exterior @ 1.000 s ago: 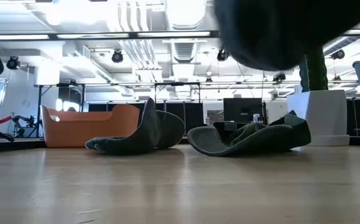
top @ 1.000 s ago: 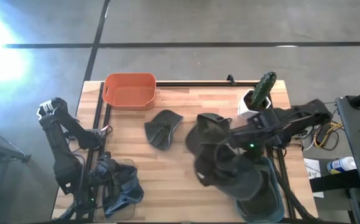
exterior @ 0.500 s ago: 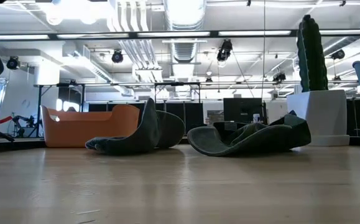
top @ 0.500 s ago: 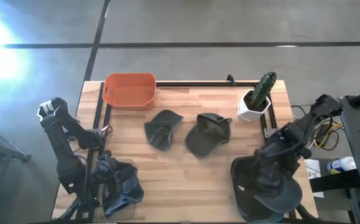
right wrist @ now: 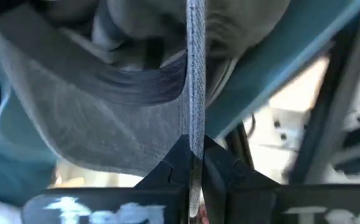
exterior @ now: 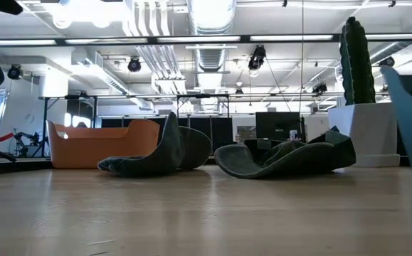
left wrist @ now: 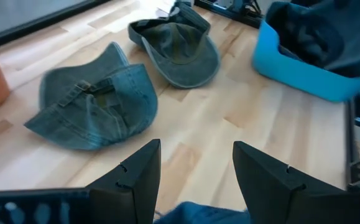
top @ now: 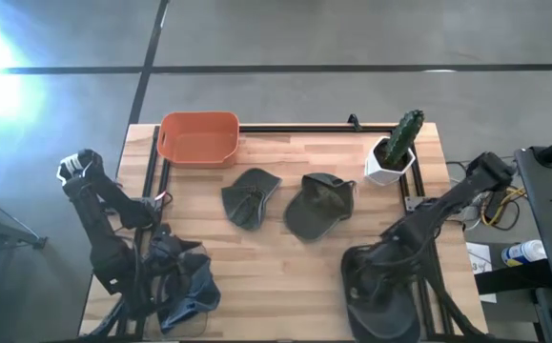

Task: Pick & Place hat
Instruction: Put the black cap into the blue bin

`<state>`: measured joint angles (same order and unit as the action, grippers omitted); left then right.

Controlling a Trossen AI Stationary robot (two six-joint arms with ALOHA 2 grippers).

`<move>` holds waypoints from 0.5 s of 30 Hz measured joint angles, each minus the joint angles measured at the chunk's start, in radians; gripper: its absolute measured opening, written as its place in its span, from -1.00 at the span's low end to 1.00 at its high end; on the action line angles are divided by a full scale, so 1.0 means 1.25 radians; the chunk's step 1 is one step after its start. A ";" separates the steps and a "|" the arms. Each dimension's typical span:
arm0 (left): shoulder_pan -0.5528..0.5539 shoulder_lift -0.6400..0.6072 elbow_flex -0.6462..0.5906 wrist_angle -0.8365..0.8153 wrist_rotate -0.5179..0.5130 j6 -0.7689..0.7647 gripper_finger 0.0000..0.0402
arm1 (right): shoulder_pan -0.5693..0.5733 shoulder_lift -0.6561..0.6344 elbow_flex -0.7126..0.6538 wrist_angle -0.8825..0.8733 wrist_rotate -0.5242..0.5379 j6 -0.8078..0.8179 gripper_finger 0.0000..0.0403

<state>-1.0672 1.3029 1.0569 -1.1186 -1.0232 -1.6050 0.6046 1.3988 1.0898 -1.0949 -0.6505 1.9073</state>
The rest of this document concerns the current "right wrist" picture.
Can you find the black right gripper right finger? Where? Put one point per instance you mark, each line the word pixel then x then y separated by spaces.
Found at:
pixel 229 180

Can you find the black frame beam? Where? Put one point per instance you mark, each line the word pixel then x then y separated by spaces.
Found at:
pixel 329 102

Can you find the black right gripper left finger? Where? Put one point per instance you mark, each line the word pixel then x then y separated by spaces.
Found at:
pixel 167 186

